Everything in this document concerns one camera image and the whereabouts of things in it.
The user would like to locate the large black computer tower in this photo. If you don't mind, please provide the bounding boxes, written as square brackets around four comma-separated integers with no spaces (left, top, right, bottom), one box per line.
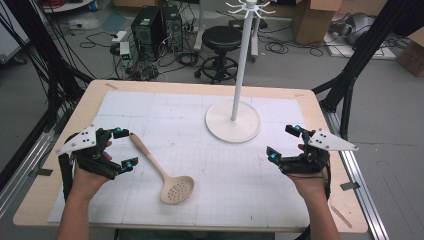
[130,5,165,63]

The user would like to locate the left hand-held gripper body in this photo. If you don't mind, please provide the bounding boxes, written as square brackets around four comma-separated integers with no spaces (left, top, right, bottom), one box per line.
[55,125,118,181]

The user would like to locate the person's right hand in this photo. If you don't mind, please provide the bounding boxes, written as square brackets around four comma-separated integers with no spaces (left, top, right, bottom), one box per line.
[287,142,331,202]

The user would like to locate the white grid mat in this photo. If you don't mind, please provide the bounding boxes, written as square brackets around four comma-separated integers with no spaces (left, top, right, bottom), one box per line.
[47,90,312,230]

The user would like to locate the beige slotted spoon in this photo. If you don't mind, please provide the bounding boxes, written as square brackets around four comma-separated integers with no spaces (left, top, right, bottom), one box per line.
[128,132,196,205]

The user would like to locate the white hook stand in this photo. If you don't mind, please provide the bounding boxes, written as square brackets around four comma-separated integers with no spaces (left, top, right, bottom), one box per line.
[204,0,278,145]

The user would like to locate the white floor stand pole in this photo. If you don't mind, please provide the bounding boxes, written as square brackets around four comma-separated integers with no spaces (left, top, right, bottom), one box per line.
[193,0,207,52]

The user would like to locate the tall cardboard box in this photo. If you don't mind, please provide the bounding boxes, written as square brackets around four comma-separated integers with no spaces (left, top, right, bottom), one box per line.
[291,0,343,47]

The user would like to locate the black wrist strap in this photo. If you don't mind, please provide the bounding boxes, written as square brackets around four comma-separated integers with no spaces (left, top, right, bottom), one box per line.
[57,133,78,203]

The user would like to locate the small cardboard box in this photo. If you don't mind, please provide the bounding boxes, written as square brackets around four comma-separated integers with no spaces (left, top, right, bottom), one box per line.
[395,27,424,78]

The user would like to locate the grey bag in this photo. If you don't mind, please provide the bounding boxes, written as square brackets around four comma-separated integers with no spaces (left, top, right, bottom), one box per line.
[331,12,378,46]

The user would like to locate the aluminium rail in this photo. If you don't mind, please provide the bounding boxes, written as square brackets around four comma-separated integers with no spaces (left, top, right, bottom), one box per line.
[320,105,390,240]
[0,106,68,219]

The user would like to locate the white flat board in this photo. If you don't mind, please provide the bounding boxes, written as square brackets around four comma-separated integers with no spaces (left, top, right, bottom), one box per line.
[323,31,398,61]

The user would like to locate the black round stool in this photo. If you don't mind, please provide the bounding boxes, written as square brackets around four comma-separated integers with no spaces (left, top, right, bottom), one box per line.
[194,25,243,85]

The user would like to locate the black tape piece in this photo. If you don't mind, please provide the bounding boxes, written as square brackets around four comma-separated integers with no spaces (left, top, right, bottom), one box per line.
[339,181,361,192]
[29,167,54,178]

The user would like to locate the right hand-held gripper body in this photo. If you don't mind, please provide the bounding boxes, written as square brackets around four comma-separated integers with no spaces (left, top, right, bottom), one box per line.
[279,127,361,177]

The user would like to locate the person's left hand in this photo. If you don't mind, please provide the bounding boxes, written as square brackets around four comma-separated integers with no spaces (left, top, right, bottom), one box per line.
[70,150,114,202]

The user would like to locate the narrow black computer tower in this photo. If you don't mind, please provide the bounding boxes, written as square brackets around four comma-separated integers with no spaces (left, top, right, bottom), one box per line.
[161,4,185,53]

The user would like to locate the white round table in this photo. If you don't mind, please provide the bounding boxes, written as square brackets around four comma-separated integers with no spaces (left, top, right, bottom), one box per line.
[42,0,95,14]

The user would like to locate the white power strip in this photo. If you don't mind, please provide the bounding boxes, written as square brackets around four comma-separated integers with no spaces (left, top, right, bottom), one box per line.
[111,30,128,45]

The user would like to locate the black metal frame stand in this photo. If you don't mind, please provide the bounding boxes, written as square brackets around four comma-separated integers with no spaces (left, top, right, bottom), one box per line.
[311,0,424,141]
[0,0,95,192]

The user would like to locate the person's dark pants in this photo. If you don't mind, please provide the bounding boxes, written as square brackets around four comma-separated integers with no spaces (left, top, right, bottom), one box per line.
[114,228,276,240]

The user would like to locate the coiled black floor cable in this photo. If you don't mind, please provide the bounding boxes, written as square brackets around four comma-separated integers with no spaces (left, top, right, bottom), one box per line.
[264,39,290,55]

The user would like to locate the white power adapter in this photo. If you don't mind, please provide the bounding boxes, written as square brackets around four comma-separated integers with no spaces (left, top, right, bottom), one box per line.
[119,41,133,69]

